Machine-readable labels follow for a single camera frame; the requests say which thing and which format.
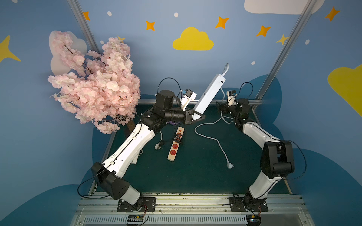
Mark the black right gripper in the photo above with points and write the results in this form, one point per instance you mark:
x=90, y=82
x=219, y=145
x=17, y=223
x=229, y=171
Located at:
x=222, y=106

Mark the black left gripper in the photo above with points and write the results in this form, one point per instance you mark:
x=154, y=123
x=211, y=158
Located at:
x=188, y=116

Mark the beige red socket power strip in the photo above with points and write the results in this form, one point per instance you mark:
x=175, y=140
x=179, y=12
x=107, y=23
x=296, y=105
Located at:
x=177, y=140

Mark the white power strip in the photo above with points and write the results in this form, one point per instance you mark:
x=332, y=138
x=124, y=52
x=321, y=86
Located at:
x=134, y=161

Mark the small white adapter strip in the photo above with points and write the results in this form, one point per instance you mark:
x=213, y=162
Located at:
x=209, y=94

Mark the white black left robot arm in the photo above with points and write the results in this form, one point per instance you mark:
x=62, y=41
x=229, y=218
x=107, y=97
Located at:
x=109, y=174

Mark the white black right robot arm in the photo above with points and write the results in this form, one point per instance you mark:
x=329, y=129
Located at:
x=277, y=158

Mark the purple pink toy rake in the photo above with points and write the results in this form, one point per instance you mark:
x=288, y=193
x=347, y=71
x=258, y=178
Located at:
x=173, y=123

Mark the brown artificial tree trunk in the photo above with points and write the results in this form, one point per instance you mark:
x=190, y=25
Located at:
x=131, y=125

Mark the pink blossom artificial tree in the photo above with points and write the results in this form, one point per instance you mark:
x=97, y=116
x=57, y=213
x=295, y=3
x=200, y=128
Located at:
x=101, y=87

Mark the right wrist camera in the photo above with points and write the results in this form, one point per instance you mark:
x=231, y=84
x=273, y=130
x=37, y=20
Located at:
x=231, y=95

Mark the horizontal aluminium frame rail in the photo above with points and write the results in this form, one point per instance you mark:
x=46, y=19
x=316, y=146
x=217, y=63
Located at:
x=194, y=102

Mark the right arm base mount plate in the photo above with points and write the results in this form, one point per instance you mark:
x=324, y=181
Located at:
x=241, y=204

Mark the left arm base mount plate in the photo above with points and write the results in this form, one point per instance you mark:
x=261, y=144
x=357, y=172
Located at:
x=143, y=203

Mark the right vertical aluminium post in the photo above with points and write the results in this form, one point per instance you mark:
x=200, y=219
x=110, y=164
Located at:
x=293, y=36

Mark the vertical aluminium post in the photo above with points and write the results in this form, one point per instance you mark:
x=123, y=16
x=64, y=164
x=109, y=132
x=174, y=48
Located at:
x=293, y=36
x=78, y=13

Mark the front aluminium rail base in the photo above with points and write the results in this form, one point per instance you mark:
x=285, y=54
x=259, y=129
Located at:
x=194, y=210

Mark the left vertical aluminium post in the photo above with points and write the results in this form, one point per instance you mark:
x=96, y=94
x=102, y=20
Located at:
x=78, y=13

